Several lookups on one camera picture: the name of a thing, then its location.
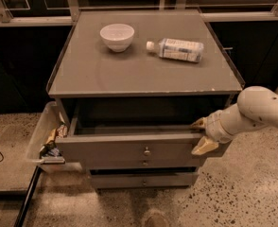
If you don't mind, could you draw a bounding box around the grey bottom drawer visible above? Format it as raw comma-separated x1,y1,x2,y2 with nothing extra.
91,172,198,189

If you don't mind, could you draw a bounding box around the grey top drawer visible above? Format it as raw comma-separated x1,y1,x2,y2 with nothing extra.
55,103,232,170

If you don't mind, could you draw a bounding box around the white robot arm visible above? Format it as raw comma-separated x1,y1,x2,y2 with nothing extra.
190,86,278,155

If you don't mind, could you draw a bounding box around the clear plastic storage bin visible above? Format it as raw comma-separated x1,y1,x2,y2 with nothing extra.
26,101,82,173

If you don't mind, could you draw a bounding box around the brown snack bag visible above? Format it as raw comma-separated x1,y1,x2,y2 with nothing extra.
46,124,67,144

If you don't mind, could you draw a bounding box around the metal railing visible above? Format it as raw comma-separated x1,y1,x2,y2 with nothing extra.
0,0,278,28

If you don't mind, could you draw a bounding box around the grey drawer cabinet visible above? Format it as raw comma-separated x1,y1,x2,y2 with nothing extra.
48,10,244,180

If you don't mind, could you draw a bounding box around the grey drawer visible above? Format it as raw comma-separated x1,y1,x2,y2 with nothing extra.
55,103,232,170
85,159,205,169
91,172,198,189

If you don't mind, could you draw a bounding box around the white ceramic bowl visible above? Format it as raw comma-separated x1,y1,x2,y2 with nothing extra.
99,24,134,52

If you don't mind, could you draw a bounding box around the black floor rail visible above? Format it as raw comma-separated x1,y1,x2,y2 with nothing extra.
14,166,42,227

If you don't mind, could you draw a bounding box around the blue snack packet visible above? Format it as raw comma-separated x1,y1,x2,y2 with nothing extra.
40,141,61,157

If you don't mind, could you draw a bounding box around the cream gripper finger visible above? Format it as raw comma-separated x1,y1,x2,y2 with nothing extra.
191,136,218,155
190,117,207,130

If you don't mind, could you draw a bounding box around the clear plastic water bottle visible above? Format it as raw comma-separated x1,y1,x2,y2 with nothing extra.
146,38,204,63

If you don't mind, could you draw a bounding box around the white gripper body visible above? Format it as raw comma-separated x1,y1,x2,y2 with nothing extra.
205,108,239,144

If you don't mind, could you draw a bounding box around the grey middle drawer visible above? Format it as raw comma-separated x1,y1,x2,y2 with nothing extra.
85,159,205,169

